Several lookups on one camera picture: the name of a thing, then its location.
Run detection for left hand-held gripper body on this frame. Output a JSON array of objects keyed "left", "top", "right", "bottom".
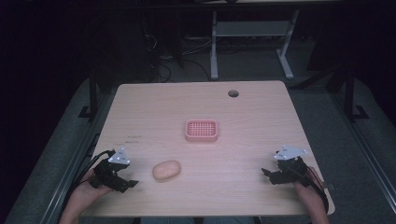
[{"left": 90, "top": 147, "right": 132, "bottom": 189}]

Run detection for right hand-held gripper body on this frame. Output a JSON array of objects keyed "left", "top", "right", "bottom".
[{"left": 273, "top": 144, "right": 310, "bottom": 189}]

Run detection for peach oval soap bar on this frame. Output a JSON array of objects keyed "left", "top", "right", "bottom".
[{"left": 151, "top": 160, "right": 182, "bottom": 181}]

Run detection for pink slotted soap dish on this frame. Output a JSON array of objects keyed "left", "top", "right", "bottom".
[{"left": 184, "top": 119, "right": 219, "bottom": 143}]

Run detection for person's left hand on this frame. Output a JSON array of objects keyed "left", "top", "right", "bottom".
[{"left": 66, "top": 168, "right": 114, "bottom": 217}]

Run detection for person's right hand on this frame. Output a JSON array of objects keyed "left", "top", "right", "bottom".
[{"left": 292, "top": 166, "right": 327, "bottom": 213}]

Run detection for black metal stand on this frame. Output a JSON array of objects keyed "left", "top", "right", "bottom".
[
  {"left": 341, "top": 63, "right": 371, "bottom": 123},
  {"left": 78, "top": 69, "right": 101, "bottom": 123}
]

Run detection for white metal stand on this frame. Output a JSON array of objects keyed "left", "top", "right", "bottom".
[{"left": 209, "top": 8, "right": 301, "bottom": 81}]

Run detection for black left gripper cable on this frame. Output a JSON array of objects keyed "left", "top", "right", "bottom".
[{"left": 62, "top": 149, "right": 116, "bottom": 216}]

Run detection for red and black gripper cable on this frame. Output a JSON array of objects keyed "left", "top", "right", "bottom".
[{"left": 298, "top": 165, "right": 330, "bottom": 215}]

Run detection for tangle of floor cables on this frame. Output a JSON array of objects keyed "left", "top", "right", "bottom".
[{"left": 141, "top": 18, "right": 213, "bottom": 83}]

